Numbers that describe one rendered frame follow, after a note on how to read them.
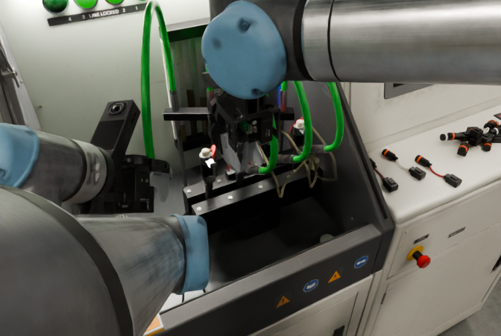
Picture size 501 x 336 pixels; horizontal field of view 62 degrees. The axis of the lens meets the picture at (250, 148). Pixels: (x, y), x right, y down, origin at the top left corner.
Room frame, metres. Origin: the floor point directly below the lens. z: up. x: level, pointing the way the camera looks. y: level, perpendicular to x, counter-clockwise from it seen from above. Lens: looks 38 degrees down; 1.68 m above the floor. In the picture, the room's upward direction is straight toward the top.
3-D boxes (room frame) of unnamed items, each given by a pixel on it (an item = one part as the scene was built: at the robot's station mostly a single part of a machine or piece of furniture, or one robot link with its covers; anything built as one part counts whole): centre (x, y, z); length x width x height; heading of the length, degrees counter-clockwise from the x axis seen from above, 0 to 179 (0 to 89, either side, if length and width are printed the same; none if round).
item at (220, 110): (0.51, 0.01, 1.37); 0.09 x 0.08 x 0.12; 27
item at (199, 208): (0.76, -0.01, 0.91); 0.34 x 0.10 x 0.15; 117
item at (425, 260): (0.66, -0.43, 0.80); 0.05 x 0.04 x 0.05; 117
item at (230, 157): (0.50, 0.02, 1.26); 0.06 x 0.03 x 0.09; 27
